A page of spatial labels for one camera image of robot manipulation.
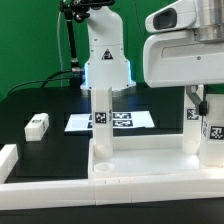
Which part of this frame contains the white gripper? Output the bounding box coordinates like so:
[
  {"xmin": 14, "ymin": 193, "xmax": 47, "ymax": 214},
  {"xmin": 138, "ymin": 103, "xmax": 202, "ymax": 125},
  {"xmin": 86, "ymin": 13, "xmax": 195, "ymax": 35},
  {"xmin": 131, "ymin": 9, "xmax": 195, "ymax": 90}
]
[{"xmin": 143, "ymin": 0, "xmax": 224, "ymax": 116}]

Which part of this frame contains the white desk top tray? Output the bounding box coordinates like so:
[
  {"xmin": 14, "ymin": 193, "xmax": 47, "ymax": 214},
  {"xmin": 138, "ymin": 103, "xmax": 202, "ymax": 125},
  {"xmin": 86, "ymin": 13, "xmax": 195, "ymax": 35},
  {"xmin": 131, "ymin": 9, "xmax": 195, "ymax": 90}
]
[{"xmin": 88, "ymin": 134, "xmax": 224, "ymax": 180}]

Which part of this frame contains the fiducial marker sheet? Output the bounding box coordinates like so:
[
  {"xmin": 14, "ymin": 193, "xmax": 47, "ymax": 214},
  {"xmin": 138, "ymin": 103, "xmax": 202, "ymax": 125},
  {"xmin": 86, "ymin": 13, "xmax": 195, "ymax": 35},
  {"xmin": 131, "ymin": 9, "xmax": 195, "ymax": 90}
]
[{"xmin": 65, "ymin": 111, "xmax": 154, "ymax": 132}]

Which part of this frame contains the white left fence piece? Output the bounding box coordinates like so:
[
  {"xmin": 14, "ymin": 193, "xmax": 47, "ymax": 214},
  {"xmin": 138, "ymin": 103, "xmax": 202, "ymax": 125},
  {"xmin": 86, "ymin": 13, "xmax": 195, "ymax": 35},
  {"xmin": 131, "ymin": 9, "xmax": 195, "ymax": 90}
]
[{"xmin": 0, "ymin": 144, "xmax": 18, "ymax": 184}]

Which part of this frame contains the white front fence rail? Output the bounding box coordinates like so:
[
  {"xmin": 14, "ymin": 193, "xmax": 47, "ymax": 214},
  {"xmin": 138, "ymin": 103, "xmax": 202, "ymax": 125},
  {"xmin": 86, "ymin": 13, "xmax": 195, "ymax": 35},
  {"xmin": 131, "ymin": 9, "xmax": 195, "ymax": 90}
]
[{"xmin": 0, "ymin": 178, "xmax": 224, "ymax": 211}]

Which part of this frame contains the black cable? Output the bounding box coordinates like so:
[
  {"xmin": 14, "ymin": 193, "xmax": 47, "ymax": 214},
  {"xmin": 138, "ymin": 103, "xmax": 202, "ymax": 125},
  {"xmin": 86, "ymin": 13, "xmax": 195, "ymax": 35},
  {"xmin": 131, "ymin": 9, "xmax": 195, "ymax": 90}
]
[{"xmin": 7, "ymin": 69, "xmax": 73, "ymax": 97}]

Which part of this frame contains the white cable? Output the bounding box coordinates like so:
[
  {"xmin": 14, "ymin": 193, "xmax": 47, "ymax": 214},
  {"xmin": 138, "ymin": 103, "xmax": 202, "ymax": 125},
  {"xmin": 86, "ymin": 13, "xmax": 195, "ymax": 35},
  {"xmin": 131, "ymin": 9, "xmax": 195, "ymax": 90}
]
[{"xmin": 56, "ymin": 12, "xmax": 64, "ymax": 88}]

